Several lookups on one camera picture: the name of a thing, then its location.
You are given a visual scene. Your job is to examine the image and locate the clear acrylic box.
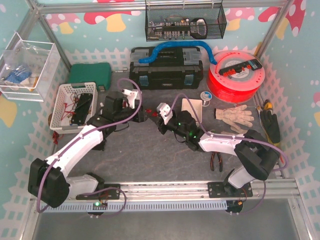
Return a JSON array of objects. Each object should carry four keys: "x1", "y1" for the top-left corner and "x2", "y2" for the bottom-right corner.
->
[{"x1": 0, "y1": 32, "x2": 61, "y2": 102}]

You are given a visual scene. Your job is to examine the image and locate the green plastic case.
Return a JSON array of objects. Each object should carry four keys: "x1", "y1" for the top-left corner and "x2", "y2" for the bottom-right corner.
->
[{"x1": 67, "y1": 62, "x2": 112, "y2": 91}]

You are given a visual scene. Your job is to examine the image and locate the orange black pliers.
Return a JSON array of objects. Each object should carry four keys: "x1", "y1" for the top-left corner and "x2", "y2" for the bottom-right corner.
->
[{"x1": 209, "y1": 151, "x2": 223, "y2": 173}]

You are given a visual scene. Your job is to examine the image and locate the yellow black tool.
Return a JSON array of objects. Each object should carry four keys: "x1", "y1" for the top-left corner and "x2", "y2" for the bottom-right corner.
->
[{"x1": 256, "y1": 99, "x2": 273, "y2": 112}]

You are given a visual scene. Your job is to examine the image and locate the black device in basket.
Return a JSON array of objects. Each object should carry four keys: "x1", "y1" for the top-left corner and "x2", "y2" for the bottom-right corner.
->
[{"x1": 71, "y1": 93, "x2": 93, "y2": 126}]

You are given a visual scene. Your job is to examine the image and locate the black power strip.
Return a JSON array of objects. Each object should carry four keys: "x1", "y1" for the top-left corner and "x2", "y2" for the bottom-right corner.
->
[{"x1": 218, "y1": 58, "x2": 263, "y2": 77}]

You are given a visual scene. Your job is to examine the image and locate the blue corrugated hose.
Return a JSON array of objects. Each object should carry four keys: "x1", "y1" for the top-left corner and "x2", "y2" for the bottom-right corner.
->
[{"x1": 139, "y1": 40, "x2": 218, "y2": 66}]

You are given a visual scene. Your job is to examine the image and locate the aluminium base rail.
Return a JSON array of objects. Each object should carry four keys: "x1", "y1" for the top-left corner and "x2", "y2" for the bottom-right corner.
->
[{"x1": 31, "y1": 181, "x2": 298, "y2": 201}]

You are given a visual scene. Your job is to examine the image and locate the blue white glove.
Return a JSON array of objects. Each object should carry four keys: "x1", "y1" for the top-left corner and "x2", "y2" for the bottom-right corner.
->
[{"x1": 4, "y1": 65, "x2": 32, "y2": 86}]

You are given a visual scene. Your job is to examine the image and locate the red spring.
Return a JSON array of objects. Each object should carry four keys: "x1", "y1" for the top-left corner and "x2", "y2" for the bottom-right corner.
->
[{"x1": 145, "y1": 108, "x2": 158, "y2": 117}]

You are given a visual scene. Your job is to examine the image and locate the upper white work glove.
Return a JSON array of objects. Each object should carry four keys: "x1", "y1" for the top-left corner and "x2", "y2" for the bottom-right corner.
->
[{"x1": 215, "y1": 104, "x2": 255, "y2": 130}]

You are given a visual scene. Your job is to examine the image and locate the red filament spool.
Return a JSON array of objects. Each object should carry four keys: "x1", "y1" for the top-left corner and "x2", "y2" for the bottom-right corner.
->
[{"x1": 206, "y1": 50, "x2": 266, "y2": 103}]

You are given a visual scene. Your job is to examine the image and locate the white peg fixture base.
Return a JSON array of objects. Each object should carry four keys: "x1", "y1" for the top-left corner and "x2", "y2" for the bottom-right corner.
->
[{"x1": 100, "y1": 102, "x2": 104, "y2": 114}]

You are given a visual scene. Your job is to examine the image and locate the grey slotted cable duct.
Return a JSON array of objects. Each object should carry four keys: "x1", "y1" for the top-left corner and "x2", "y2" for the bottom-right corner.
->
[{"x1": 52, "y1": 200, "x2": 228, "y2": 213}]

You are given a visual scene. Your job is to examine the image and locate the black toolbox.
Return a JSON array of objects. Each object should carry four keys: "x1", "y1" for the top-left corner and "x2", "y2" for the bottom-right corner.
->
[{"x1": 129, "y1": 46, "x2": 204, "y2": 90}]

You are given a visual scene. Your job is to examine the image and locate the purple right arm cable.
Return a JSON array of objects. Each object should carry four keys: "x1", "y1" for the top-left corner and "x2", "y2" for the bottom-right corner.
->
[{"x1": 166, "y1": 93, "x2": 290, "y2": 216}]

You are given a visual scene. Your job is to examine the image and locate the black wire mesh basket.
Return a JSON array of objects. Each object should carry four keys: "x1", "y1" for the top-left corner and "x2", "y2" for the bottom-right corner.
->
[{"x1": 145, "y1": 3, "x2": 227, "y2": 42}]

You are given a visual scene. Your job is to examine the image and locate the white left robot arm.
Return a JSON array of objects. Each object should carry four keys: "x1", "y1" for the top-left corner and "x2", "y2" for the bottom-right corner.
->
[{"x1": 27, "y1": 89, "x2": 145, "y2": 208}]

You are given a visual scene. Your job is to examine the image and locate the white spring box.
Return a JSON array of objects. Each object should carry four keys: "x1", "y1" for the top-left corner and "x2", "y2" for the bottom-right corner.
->
[{"x1": 181, "y1": 98, "x2": 203, "y2": 123}]

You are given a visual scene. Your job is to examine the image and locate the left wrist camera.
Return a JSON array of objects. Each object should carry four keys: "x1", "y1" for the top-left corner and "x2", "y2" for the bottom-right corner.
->
[{"x1": 122, "y1": 89, "x2": 141, "y2": 109}]

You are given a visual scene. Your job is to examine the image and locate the white perforated basket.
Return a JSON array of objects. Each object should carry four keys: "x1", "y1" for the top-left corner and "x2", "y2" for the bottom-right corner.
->
[{"x1": 50, "y1": 82, "x2": 98, "y2": 134}]

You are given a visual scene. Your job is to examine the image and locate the solder wire spool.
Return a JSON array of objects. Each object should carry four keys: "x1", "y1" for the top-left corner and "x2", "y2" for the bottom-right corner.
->
[{"x1": 200, "y1": 91, "x2": 212, "y2": 107}]

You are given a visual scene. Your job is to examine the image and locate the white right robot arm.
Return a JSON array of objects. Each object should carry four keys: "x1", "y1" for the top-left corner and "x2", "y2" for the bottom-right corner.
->
[{"x1": 150, "y1": 111, "x2": 280, "y2": 196}]

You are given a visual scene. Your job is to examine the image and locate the black yellow rubber glove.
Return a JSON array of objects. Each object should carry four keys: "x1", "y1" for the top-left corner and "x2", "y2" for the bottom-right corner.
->
[{"x1": 259, "y1": 110, "x2": 281, "y2": 148}]

